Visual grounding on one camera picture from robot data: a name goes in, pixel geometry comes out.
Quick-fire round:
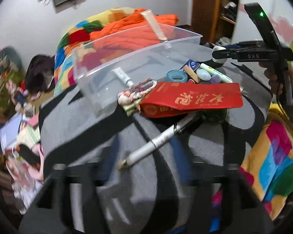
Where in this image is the red paper box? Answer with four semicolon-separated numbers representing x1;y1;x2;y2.
139;82;243;118

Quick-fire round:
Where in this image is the mint green small bottle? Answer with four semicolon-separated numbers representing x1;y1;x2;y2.
196;68;211;81

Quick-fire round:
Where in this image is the light green marker stick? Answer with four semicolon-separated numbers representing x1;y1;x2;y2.
199;63;233;83

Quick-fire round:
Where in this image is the blue white booklet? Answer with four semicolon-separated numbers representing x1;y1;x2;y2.
0;113;22;151

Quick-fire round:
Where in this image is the clear plastic storage box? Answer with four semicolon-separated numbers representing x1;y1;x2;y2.
72;24;202;118

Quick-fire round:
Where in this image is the orange puffer jacket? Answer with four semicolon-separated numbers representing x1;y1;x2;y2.
89;8;180;52

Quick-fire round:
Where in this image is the blue adhesive tape roll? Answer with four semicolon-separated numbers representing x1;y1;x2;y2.
166;70;188;82

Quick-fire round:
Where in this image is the green basket of clutter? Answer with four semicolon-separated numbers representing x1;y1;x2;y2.
0;46;25;113

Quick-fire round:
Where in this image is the wooden shelf cabinet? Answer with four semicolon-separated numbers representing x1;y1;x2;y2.
215;0;239;45

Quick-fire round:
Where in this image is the pink braided bracelet charm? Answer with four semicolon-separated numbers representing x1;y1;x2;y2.
117;79;158;116

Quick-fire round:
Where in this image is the dark purple spray bottle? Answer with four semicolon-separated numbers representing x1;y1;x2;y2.
201;74;222;85

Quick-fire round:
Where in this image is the blue Max blade box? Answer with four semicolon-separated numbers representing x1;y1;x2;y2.
179;59;200;72

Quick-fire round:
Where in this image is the person's right hand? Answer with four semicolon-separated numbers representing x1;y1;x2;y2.
258;60;293;96

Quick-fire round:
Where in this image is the dark purple clothes pile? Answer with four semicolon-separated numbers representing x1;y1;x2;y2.
25;54;55;96

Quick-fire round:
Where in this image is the grey black patterned blanket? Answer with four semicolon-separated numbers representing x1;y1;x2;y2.
37;42;273;234

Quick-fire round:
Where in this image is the small white ointment tube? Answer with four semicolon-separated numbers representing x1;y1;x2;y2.
112;67;134;87

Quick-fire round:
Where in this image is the wooden door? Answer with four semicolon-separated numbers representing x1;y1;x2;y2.
191;0;221;42

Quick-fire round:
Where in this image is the white sliding wardrobe door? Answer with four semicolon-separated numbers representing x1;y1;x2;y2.
232;0;293;61

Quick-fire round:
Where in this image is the colourful patchwork quilt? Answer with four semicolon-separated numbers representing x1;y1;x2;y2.
54;7;138;96

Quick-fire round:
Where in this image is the beige cream tube white cap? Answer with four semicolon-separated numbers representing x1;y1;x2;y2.
140;10;172;49

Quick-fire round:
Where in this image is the white fountain pen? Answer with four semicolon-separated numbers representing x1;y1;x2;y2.
116;112;197;170

